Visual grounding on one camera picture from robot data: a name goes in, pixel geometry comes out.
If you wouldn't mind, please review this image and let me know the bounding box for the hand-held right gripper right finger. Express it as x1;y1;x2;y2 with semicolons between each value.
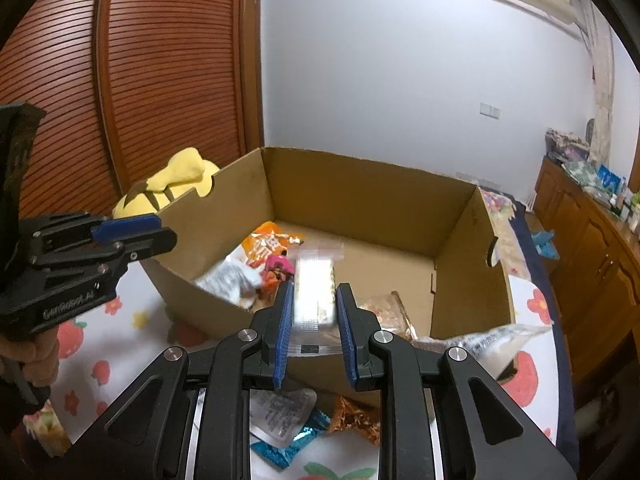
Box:
336;282;576;480

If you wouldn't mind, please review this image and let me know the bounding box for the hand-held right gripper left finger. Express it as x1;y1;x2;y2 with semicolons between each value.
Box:
70;280;297;480

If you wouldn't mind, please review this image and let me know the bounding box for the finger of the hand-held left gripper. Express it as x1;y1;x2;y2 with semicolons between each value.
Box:
31;227;178;281
30;212;162;243

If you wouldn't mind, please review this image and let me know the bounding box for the clear biscuit packet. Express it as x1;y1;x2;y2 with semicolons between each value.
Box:
292;240;346;358

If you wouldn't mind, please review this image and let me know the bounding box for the clear brown snack packet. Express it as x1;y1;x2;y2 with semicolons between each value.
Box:
356;290;418;341

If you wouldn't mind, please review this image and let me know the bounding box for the pink snack packet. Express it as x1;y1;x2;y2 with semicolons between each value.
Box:
262;254;297;286

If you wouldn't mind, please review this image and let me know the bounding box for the silver red printed snack packet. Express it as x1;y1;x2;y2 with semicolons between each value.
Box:
192;260;263;308

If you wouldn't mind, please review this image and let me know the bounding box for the orange printed snack packet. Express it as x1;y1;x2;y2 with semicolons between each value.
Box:
235;221;306;271

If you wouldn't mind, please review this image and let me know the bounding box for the brown cardboard box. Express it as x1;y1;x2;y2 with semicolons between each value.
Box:
137;146;516;408

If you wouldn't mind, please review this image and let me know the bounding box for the person's left hand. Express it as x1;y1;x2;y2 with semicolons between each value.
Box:
0;327;62;391

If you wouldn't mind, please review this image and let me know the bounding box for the yellow plush toy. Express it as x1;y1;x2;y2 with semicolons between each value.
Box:
112;147;221;221

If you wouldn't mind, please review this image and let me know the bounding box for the orange foil snack packet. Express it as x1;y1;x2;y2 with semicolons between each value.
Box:
327;396;382;447

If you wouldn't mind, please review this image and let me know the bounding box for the white grey printed packet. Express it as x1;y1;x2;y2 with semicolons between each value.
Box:
249;389;318;443

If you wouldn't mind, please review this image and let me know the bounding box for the white flower printed blanket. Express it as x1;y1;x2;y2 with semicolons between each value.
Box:
25;260;571;480

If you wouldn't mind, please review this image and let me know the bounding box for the blue foil snack packet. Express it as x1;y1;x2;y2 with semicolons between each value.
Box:
250;410;331;470

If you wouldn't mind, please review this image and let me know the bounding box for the long silver pouch packet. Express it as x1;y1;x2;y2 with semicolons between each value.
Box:
410;324;553;378

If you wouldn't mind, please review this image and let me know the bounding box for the brown slatted wooden wardrobe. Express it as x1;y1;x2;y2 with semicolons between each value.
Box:
0;0;266;221

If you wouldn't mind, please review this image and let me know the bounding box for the navy bordered floral bedsheet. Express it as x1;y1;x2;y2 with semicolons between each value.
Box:
455;175;583;461

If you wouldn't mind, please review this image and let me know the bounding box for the teal cloth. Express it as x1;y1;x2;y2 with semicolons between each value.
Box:
531;230;561;261

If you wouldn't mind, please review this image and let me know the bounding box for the wooden sideboard cabinet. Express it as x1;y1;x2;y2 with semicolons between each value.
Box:
532;155;640;381

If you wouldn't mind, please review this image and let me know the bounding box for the blue printed packet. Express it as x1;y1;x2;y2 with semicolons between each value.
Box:
597;165;626;192

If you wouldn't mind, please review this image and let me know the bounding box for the group of small bottles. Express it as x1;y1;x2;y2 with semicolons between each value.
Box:
614;180;640;235

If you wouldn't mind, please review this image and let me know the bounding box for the pale patterned curtain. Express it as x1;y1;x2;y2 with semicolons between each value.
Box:
575;0;617;156

